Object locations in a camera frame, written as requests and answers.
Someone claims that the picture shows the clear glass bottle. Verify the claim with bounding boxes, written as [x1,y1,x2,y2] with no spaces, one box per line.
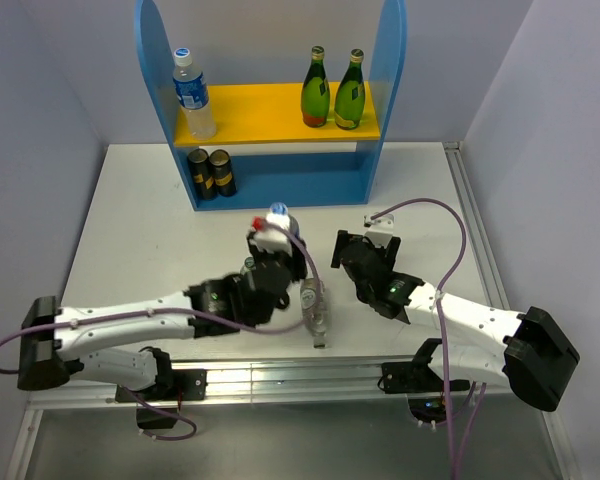
[300,278,330,349]
[240,256,255,279]

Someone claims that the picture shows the blue label water bottle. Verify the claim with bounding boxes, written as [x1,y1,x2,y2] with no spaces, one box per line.
[172,47,216,141]
[265,202,300,238]

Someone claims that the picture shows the green glass bottle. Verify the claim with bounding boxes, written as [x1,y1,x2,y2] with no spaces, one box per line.
[301,45,330,128]
[334,49,366,130]

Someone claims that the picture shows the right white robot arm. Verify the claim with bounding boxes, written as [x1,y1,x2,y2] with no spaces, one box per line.
[331,230,580,412]

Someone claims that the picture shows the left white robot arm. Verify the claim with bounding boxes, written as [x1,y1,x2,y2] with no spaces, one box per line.
[16,232,309,399]

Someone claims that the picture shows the blue and yellow shelf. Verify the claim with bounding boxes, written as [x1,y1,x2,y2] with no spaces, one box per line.
[134,1,407,211]

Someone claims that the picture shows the left black yellow can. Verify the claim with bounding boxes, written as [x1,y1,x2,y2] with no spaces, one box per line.
[187,148,218,200]

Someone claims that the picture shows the black yellow can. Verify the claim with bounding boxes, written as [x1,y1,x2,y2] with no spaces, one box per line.
[187,148,218,200]
[209,149,237,197]

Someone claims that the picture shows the right black yellow can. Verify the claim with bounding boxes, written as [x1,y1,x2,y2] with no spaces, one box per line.
[209,149,237,197]

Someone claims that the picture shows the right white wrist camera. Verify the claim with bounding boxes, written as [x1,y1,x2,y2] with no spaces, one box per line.
[363,214,394,248]

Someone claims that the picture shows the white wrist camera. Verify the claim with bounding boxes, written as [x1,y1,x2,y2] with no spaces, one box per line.
[247,215,292,255]
[363,214,394,248]

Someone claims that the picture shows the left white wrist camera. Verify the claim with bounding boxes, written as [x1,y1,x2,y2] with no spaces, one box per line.
[247,215,292,255]

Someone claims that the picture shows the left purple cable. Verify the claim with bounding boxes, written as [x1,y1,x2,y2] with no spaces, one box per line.
[0,222,326,442]

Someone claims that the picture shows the purple cable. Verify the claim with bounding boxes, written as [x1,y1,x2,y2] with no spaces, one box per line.
[0,222,326,442]
[372,197,489,480]

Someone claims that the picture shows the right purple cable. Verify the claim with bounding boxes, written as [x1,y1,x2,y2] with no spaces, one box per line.
[372,197,489,480]

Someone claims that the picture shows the aluminium side rail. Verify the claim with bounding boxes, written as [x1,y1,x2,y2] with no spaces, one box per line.
[443,142,510,310]

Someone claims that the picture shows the aluminium front rail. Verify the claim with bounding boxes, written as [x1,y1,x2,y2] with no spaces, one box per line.
[27,355,481,411]

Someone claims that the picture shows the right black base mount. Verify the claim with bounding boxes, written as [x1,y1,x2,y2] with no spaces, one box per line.
[377,361,446,422]

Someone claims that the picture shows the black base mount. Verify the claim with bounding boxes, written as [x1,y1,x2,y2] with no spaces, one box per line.
[114,369,207,433]
[377,361,446,422]

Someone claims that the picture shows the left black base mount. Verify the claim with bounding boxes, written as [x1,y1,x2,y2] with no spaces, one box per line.
[114,369,207,433]

